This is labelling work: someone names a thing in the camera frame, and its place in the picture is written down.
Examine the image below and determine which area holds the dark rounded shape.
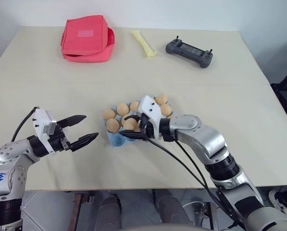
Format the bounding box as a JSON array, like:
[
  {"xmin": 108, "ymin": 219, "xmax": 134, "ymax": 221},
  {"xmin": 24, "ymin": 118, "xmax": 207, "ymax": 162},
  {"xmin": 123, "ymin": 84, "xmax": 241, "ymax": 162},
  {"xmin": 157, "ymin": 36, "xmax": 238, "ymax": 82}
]
[
  {"xmin": 96, "ymin": 194, "xmax": 123, "ymax": 231},
  {"xmin": 153, "ymin": 190, "xmax": 191, "ymax": 226}
]

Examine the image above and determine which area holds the yellow plastic tube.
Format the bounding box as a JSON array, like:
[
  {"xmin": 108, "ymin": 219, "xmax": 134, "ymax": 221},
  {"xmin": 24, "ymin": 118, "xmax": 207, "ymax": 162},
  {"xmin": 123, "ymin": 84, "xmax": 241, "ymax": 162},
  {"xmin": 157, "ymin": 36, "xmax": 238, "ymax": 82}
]
[{"xmin": 130, "ymin": 29, "xmax": 157, "ymax": 59}]

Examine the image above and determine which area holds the red fabric bag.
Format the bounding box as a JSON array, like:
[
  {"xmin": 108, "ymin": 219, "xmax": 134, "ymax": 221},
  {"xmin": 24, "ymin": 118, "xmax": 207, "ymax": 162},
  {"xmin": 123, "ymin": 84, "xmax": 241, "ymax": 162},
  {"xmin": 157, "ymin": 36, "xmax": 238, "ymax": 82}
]
[{"xmin": 60, "ymin": 14, "xmax": 116, "ymax": 64}]

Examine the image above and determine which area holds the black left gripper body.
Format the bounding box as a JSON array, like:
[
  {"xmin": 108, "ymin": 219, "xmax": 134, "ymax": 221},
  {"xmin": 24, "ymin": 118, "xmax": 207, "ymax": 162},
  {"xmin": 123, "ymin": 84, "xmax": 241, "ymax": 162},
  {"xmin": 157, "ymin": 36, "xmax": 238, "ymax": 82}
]
[{"xmin": 48, "ymin": 121, "xmax": 74, "ymax": 153}]

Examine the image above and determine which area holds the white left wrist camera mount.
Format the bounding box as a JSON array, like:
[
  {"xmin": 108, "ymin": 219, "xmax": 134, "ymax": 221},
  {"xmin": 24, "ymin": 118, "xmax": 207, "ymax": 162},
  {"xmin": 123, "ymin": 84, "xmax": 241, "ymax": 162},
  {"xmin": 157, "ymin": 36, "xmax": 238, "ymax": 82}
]
[{"xmin": 33, "ymin": 108, "xmax": 59, "ymax": 154}]

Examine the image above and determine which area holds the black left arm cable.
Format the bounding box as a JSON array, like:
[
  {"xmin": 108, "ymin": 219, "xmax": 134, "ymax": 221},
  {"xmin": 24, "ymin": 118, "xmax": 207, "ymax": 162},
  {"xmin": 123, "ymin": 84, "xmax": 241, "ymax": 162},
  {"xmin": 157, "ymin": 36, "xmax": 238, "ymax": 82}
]
[{"xmin": 11, "ymin": 105, "xmax": 39, "ymax": 142}]

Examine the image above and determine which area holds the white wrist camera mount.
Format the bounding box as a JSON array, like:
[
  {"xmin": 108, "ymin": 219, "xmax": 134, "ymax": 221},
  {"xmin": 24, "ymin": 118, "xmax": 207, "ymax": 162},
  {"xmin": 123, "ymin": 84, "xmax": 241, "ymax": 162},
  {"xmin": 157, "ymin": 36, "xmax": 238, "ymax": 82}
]
[
  {"xmin": 33, "ymin": 108, "xmax": 59, "ymax": 154},
  {"xmin": 136, "ymin": 95, "xmax": 164, "ymax": 139}
]

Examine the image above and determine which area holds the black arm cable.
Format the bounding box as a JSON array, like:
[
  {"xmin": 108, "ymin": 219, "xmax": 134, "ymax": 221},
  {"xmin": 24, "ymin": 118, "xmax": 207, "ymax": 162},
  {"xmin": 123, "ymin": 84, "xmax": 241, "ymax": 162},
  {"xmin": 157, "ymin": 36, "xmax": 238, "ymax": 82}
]
[
  {"xmin": 11, "ymin": 105, "xmax": 39, "ymax": 142},
  {"xmin": 142, "ymin": 132, "xmax": 233, "ymax": 219},
  {"xmin": 175, "ymin": 140, "xmax": 211, "ymax": 193}
]

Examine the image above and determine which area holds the grey handheld remote controller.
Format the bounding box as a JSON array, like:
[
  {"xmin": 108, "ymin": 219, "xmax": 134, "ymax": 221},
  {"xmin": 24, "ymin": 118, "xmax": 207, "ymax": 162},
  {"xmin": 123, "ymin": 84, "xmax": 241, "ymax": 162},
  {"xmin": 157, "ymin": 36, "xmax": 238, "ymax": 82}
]
[{"xmin": 165, "ymin": 36, "xmax": 214, "ymax": 69}]

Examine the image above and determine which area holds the rusty metal bracket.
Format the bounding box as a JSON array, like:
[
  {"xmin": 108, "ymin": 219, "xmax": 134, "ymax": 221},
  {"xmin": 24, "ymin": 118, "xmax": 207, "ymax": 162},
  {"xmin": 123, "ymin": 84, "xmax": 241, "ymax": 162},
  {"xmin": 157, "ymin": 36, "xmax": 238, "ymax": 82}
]
[{"xmin": 68, "ymin": 192, "xmax": 96, "ymax": 231}]

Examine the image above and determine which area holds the light blue egg carton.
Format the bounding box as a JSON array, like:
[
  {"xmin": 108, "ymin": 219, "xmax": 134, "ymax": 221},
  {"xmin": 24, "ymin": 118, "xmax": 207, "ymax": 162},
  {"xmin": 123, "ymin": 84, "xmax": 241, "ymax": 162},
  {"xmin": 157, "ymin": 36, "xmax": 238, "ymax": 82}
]
[{"xmin": 102, "ymin": 95, "xmax": 175, "ymax": 148}]

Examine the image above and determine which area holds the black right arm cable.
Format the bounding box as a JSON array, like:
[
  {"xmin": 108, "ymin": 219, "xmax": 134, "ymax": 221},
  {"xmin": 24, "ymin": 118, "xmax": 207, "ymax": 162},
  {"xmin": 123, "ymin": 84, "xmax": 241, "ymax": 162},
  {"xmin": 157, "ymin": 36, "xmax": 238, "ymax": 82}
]
[
  {"xmin": 175, "ymin": 140, "xmax": 211, "ymax": 193},
  {"xmin": 142, "ymin": 132, "xmax": 233, "ymax": 219}
]

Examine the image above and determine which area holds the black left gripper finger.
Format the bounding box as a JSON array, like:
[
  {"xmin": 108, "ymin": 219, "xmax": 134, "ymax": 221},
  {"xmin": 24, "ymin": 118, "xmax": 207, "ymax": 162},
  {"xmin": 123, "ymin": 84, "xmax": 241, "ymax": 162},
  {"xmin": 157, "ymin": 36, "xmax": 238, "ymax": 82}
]
[
  {"xmin": 69, "ymin": 132, "xmax": 100, "ymax": 153},
  {"xmin": 57, "ymin": 115, "xmax": 87, "ymax": 129}
]

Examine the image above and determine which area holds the white floor cable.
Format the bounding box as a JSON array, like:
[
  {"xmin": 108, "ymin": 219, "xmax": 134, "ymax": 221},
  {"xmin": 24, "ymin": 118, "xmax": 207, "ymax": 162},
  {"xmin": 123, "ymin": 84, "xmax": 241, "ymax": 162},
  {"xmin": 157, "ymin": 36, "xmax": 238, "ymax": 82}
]
[{"xmin": 181, "ymin": 200, "xmax": 204, "ymax": 210}]

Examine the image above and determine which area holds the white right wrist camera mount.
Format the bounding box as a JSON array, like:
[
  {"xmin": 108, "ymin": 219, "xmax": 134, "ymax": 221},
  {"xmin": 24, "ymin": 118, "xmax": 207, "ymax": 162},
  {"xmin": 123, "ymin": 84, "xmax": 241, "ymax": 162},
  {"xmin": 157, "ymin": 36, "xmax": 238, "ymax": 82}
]
[{"xmin": 136, "ymin": 95, "xmax": 164, "ymax": 139}]

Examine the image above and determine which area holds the white and black sneaker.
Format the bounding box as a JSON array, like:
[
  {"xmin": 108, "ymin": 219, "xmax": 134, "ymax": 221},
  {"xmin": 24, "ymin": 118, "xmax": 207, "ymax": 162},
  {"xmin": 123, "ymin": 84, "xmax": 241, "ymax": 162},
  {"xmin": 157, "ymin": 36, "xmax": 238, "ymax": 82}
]
[{"xmin": 268, "ymin": 189, "xmax": 287, "ymax": 218}]

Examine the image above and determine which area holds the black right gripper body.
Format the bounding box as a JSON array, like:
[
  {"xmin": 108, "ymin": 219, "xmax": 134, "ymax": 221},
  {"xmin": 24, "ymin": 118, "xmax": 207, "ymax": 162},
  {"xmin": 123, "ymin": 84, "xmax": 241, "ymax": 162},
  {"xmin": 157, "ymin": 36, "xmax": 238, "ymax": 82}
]
[{"xmin": 138, "ymin": 114, "xmax": 156, "ymax": 140}]

